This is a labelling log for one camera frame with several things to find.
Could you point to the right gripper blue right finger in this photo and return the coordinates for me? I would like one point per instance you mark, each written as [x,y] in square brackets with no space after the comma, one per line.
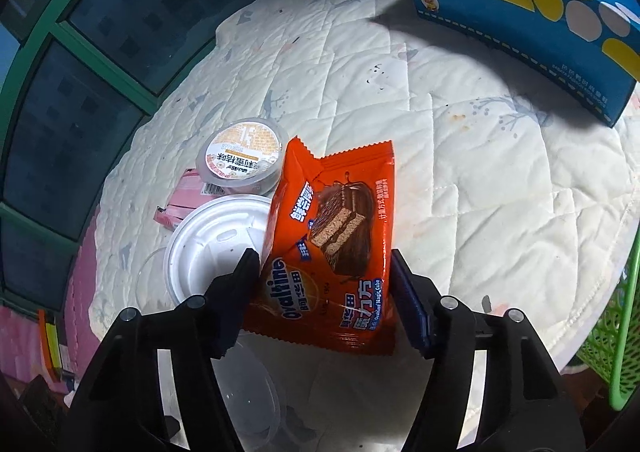
[414,298]

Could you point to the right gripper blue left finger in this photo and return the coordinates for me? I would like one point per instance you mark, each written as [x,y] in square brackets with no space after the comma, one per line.
[229,296]

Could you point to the orange Ovaltine cake wrapper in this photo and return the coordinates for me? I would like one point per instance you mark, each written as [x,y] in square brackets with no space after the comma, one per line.
[326,259]

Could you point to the round cup with printed lid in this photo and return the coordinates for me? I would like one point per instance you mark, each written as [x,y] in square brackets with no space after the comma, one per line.
[244,157]

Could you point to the white round plastic lid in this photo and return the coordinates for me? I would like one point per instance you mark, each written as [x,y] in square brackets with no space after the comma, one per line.
[211,240]

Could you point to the clear rectangular plastic container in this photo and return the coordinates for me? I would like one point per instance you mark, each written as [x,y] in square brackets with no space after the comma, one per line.
[250,395]

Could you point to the pink snack packet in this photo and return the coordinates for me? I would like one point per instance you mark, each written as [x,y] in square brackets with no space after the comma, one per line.
[190,193]

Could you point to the cream quilted bed cover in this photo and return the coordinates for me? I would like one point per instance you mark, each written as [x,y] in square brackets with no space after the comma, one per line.
[510,196]

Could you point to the green plastic mesh basket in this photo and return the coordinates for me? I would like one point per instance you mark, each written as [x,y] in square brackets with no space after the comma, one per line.
[612,347]

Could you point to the pink foam floor mat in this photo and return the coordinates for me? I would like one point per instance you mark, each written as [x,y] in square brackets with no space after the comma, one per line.
[21,355]

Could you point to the blue yellow tissue box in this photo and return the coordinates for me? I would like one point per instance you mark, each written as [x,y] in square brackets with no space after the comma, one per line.
[590,48]

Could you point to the green window frame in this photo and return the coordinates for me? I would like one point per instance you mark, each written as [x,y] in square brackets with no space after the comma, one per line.
[88,74]

